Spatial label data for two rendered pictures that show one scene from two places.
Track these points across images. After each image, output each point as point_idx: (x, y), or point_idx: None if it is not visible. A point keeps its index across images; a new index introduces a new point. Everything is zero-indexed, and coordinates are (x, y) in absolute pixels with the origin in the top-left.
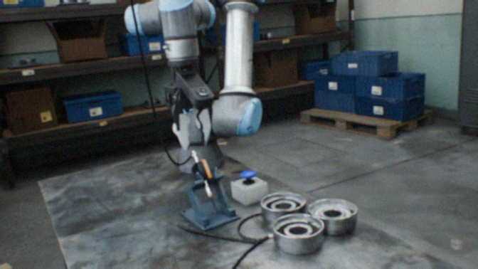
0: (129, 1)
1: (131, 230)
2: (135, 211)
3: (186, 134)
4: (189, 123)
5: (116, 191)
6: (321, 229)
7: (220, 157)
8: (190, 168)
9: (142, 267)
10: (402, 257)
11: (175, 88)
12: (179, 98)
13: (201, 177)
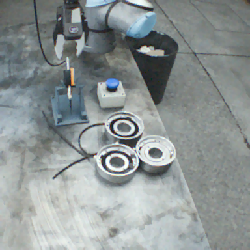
0: None
1: (13, 104)
2: (24, 83)
3: (60, 49)
4: (91, 14)
5: (23, 55)
6: (131, 171)
7: (113, 42)
8: (84, 47)
9: (5, 145)
10: (177, 211)
11: (60, 14)
12: (60, 24)
13: (64, 85)
